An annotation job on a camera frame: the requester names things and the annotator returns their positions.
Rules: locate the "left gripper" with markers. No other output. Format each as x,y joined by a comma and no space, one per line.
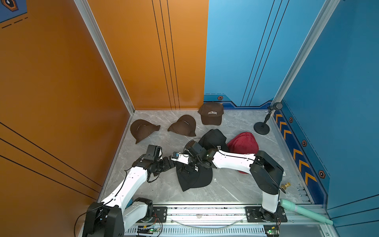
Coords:
167,165

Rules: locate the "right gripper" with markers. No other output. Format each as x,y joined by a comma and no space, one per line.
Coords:
189,153

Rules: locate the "black R cap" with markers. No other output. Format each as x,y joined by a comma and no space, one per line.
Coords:
214,139

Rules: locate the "brown Colorado cap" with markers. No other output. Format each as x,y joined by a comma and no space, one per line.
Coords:
211,113

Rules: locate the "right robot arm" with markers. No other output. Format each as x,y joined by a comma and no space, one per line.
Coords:
266,172

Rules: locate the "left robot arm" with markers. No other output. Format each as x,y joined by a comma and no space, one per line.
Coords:
118,211

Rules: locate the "black microphone stand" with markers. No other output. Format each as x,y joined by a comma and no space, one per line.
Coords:
261,127

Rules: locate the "left circuit board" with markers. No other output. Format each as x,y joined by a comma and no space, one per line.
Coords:
147,230

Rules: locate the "circuit board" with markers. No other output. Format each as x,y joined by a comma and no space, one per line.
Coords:
147,230
271,231

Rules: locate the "gold chess piece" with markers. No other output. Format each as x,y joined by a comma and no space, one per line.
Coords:
285,185

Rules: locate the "right circuit board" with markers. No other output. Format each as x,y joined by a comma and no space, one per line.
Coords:
271,231

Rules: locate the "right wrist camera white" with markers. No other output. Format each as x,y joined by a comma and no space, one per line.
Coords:
181,158

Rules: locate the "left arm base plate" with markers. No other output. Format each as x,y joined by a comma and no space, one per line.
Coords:
159,212

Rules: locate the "aluminium front rail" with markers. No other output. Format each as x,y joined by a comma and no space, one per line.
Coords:
228,220

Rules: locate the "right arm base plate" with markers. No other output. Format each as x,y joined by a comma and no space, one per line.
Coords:
256,214

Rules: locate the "green foam handle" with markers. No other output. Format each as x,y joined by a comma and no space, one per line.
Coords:
288,205

